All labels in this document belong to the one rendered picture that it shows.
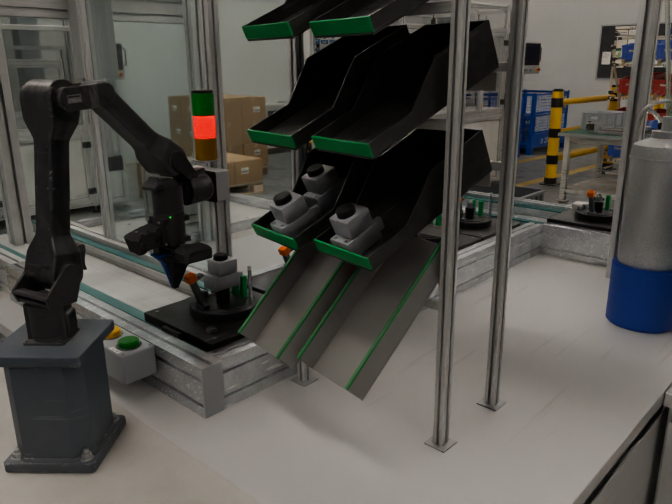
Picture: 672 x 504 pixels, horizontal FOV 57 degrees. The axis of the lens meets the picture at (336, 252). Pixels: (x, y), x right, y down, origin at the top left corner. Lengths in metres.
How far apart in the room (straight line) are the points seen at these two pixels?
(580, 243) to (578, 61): 10.44
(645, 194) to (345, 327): 0.81
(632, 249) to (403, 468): 0.82
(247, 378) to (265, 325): 0.13
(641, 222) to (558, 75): 11.11
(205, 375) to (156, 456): 0.16
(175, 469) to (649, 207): 1.13
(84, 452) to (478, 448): 0.63
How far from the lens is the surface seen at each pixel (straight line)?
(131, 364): 1.24
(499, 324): 1.15
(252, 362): 1.21
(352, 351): 1.01
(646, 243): 1.58
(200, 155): 1.47
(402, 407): 1.20
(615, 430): 1.22
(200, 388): 1.16
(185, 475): 1.06
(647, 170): 1.55
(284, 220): 1.00
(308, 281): 1.13
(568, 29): 12.59
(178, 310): 1.38
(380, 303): 1.03
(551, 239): 2.15
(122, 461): 1.12
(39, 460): 1.13
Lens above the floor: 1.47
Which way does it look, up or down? 17 degrees down
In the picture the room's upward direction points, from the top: 1 degrees counter-clockwise
